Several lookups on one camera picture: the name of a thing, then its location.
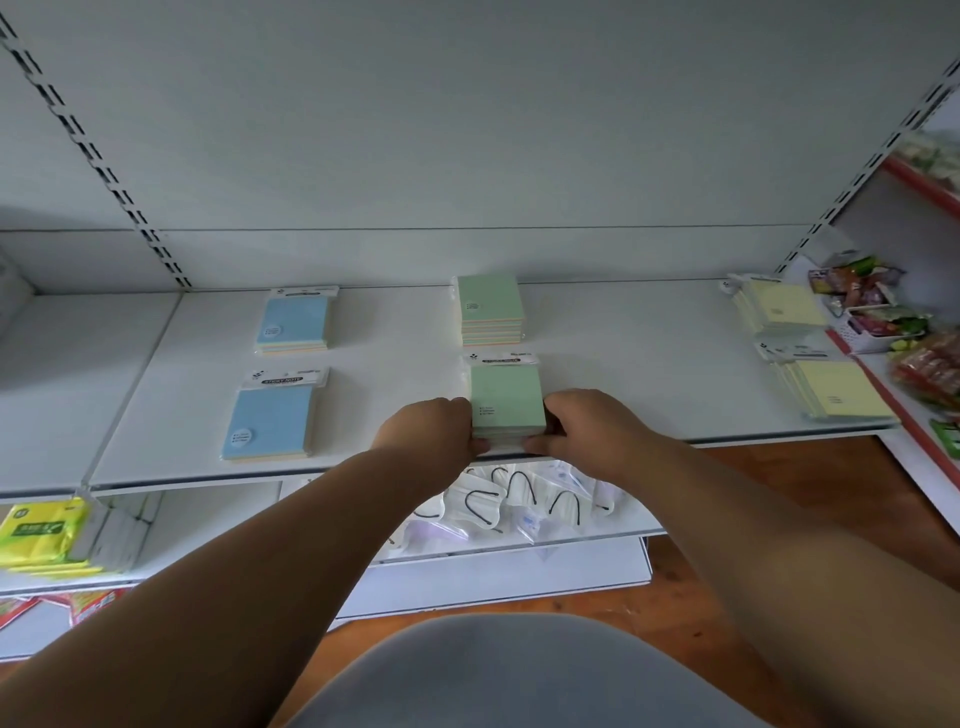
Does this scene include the person's left hand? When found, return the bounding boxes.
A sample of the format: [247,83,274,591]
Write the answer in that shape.
[370,396,493,481]

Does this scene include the person's right hand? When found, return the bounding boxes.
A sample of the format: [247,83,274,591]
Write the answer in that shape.
[523,387,663,483]

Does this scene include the green sticky note pack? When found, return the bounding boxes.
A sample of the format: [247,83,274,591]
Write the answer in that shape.
[461,349,548,453]
[454,273,525,348]

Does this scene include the person's right forearm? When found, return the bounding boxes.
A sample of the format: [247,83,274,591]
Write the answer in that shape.
[613,433,960,728]

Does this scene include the person's left forearm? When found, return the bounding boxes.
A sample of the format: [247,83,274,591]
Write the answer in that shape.
[0,448,456,728]

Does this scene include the pile of face mask packets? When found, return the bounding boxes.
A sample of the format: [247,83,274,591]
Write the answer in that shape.
[373,457,625,560]

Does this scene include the wide white shelf board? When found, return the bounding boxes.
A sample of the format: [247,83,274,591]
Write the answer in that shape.
[88,279,903,498]

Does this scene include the blue sticky note pack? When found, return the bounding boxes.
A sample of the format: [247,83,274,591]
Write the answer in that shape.
[256,285,340,357]
[220,366,330,463]

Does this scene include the person's grey shirt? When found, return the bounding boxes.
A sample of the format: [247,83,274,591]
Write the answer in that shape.
[283,612,768,728]

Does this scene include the yellow sticky note pack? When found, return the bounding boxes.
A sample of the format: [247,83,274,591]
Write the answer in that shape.
[724,273,828,339]
[756,339,898,422]

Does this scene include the white plastic basket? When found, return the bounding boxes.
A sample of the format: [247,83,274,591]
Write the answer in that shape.
[825,300,933,357]

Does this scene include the pile of colourful snack packets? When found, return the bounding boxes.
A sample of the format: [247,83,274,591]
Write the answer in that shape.
[807,253,933,339]

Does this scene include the stack of white packets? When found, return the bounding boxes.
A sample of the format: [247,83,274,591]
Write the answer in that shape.
[73,493,163,576]

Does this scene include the red-edged white shelf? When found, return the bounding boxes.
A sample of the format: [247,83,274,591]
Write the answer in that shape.
[823,255,960,492]

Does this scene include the red snack bags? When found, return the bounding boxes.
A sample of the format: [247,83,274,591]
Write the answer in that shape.
[888,330,960,412]

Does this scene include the narrow white shelf board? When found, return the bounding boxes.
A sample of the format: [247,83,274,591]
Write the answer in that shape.
[0,291,183,502]

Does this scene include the slotted metal shelf upright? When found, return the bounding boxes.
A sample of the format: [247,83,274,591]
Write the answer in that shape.
[0,13,195,291]
[774,63,960,276]

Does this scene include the red printed packets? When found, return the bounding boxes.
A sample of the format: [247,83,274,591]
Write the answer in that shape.
[0,588,130,633]

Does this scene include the yellow-green tissue packet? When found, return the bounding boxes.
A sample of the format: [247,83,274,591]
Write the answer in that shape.
[0,498,93,577]

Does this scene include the high red-edged shelf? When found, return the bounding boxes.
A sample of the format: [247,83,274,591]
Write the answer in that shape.
[879,127,960,220]

